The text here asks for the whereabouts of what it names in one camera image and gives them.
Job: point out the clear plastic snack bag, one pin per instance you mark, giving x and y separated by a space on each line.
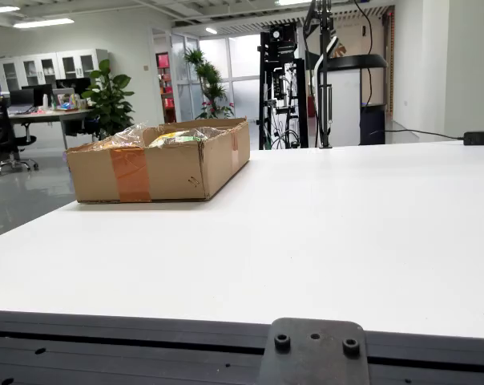
126 138

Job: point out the black office chair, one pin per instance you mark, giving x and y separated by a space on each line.
1 132

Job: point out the red display shelf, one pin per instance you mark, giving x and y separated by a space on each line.
163 62

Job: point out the white glass-door wall cabinets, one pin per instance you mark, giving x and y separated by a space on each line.
49 68

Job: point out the black equipment rack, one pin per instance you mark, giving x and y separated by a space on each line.
263 100

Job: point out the black computer monitor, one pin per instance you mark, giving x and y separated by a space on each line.
21 97

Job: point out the grey office desk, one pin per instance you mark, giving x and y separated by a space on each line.
45 115

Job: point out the white plastic bottle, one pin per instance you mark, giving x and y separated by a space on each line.
45 102

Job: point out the long ceiling light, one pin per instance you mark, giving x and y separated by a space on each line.
43 23

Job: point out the black white round kiosk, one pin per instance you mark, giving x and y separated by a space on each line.
346 100

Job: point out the black pole stand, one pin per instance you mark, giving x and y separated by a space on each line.
326 100

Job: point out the black aluminium table rail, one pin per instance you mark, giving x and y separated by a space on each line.
106 353

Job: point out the black power adapter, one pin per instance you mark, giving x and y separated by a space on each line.
480 138

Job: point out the cardboard box bin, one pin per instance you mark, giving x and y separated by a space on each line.
174 172

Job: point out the large-leaf potted plant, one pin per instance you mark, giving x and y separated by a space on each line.
110 96

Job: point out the clear brown snack bag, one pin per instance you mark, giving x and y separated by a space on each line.
210 131

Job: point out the tall slim potted plant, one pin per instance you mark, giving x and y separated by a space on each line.
210 80

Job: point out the yellow green snack packet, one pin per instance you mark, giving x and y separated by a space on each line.
170 139

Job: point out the black bolted bracket plate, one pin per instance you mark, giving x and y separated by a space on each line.
314 361

